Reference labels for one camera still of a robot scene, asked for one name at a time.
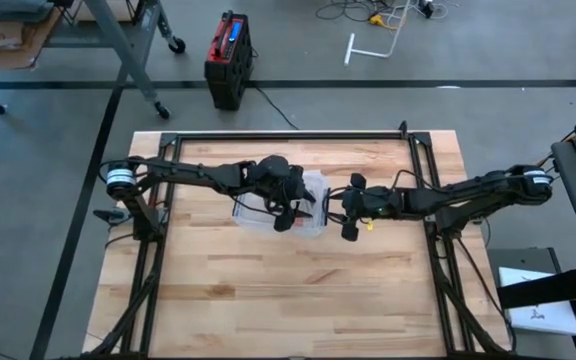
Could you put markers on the grey workbench with casters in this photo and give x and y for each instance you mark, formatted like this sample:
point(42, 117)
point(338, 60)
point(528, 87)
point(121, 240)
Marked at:
point(123, 50)

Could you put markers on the white papers on side table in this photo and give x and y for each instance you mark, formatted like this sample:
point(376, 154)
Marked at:
point(543, 310)

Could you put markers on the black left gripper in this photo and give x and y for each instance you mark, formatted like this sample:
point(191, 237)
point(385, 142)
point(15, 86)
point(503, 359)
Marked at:
point(283, 187)

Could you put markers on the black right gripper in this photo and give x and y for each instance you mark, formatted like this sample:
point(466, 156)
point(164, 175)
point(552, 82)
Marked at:
point(368, 200)

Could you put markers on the black flat beam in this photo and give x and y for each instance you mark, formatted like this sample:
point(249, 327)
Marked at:
point(548, 287)

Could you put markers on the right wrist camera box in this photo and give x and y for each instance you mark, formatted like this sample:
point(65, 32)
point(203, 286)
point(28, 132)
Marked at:
point(349, 231)

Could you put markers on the clear plastic storage box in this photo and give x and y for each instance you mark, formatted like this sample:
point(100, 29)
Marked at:
point(315, 229)

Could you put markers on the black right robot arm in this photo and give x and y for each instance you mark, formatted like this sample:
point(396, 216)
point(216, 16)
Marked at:
point(468, 195)

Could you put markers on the brown cardboard sheet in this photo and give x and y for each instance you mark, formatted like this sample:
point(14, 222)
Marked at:
point(3, 40)

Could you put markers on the black aluminium rig frame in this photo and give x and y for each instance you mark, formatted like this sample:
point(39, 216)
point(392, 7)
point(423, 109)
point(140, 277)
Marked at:
point(150, 280)

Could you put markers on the red black power station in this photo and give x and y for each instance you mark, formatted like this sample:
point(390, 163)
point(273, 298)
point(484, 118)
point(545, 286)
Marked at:
point(225, 60)

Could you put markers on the white T-shaped pipe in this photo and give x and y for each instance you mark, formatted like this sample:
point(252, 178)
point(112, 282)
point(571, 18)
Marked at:
point(363, 51)

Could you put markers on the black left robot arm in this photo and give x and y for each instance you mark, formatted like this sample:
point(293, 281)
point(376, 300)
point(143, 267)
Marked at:
point(193, 175)

